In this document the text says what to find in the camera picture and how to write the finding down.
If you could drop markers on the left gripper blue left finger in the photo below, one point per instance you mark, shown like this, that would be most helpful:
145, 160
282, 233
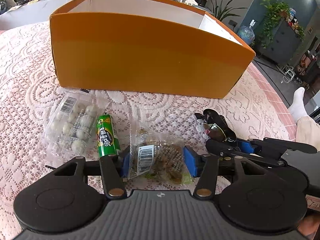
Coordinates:
113, 169

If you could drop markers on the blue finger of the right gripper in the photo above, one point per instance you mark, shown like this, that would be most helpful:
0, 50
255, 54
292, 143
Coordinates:
222, 150
252, 145

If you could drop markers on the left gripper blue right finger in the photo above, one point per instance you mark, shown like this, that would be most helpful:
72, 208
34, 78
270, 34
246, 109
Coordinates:
204, 167

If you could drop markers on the dark green snack packet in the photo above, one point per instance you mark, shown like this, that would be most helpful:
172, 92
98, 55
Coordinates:
214, 126

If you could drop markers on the green sausage stick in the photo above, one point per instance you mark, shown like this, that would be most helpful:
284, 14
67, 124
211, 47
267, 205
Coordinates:
108, 142

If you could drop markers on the clear brown snack bag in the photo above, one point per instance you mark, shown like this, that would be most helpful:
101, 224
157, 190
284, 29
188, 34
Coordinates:
156, 156

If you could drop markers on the clear quail egg packet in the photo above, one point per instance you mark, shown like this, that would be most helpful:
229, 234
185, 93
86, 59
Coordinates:
71, 129

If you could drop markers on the person right hand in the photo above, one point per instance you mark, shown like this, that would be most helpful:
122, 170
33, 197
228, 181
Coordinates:
309, 226

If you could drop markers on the pink lace tablecloth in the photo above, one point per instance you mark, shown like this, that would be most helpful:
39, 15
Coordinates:
30, 93

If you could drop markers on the white socked foot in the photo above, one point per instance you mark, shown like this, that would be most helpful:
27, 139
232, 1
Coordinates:
297, 109

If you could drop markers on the dark grey drawer cabinet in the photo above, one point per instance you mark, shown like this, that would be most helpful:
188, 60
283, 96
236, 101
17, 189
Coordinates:
285, 42

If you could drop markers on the blue water jug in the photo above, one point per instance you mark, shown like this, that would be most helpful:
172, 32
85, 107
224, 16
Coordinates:
246, 33

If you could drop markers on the orange cardboard box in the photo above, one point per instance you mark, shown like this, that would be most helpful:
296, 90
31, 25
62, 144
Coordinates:
156, 46

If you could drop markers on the potted green plant right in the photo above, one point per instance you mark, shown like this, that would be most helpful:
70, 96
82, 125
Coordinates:
221, 11

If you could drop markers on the hanging ivy plant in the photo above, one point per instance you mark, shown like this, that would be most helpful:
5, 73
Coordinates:
276, 11

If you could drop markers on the white tv cabinet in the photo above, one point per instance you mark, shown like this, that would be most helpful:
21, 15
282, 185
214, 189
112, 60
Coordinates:
30, 13

